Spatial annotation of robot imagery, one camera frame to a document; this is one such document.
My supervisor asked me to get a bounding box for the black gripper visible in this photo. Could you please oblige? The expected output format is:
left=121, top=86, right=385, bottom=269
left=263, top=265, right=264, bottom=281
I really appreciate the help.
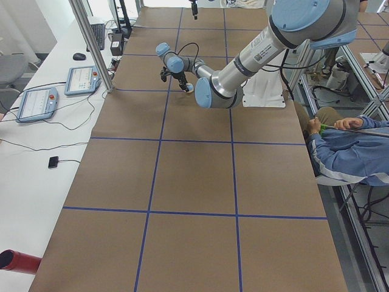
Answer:
left=176, top=0, right=198, bottom=91

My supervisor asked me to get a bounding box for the blue and cream bell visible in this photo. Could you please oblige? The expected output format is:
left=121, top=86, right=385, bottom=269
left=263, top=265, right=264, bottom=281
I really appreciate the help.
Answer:
left=185, top=83, right=194, bottom=92

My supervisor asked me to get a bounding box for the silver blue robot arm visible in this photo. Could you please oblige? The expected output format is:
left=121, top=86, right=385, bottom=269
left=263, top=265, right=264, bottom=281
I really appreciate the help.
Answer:
left=156, top=1, right=359, bottom=109

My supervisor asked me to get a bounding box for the black power box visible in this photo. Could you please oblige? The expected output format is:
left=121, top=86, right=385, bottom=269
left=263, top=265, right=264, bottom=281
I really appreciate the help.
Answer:
left=110, top=33, right=124, bottom=56

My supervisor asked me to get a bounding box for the black keyboard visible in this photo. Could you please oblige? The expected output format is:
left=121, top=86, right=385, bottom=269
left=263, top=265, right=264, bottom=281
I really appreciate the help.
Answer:
left=90, top=23, right=105, bottom=50

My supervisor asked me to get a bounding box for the far blue teach pendant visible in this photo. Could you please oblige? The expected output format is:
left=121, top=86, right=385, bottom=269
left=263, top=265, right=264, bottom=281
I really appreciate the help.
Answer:
left=64, top=66, right=101, bottom=96

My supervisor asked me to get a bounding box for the blue teach pendant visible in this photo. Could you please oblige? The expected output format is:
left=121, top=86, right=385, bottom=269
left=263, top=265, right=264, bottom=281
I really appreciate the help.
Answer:
left=64, top=66, right=101, bottom=96
left=16, top=87, right=58, bottom=123

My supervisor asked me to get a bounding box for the black computer mouse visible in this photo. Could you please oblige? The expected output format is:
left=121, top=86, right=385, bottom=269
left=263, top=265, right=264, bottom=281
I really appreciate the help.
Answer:
left=72, top=53, right=86, bottom=61

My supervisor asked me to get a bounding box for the pink green stick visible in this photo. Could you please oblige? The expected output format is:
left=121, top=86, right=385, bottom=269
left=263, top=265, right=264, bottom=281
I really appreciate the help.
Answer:
left=319, top=124, right=389, bottom=138

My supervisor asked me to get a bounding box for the near blue teach pendant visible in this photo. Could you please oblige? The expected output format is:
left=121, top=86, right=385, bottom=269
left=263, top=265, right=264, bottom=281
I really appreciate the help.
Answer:
left=16, top=87, right=58, bottom=123

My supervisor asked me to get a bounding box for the small black square device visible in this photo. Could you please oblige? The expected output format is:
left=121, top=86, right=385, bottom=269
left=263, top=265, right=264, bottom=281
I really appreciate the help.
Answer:
left=48, top=156, right=59, bottom=169

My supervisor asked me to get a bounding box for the seated person in blue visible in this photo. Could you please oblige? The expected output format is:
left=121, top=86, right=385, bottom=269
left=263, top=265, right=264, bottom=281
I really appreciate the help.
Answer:
left=294, top=102, right=388, bottom=187

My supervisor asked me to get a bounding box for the red cylinder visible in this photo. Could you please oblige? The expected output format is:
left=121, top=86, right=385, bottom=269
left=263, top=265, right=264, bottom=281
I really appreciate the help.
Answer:
left=1, top=249, right=41, bottom=274

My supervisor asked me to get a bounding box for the black camera cable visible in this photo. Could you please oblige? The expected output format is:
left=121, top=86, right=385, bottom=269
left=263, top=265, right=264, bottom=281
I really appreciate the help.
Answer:
left=176, top=42, right=200, bottom=71

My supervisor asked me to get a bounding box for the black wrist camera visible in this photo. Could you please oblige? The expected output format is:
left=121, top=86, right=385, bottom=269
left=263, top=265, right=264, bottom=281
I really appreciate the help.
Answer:
left=160, top=66, right=171, bottom=82

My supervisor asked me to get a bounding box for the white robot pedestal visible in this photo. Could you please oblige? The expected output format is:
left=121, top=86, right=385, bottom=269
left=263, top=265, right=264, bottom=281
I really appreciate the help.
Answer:
left=242, top=49, right=299, bottom=108

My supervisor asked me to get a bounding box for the aluminium frame post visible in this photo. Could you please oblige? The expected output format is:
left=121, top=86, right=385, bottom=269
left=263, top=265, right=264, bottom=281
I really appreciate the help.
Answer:
left=69, top=0, right=114, bottom=92

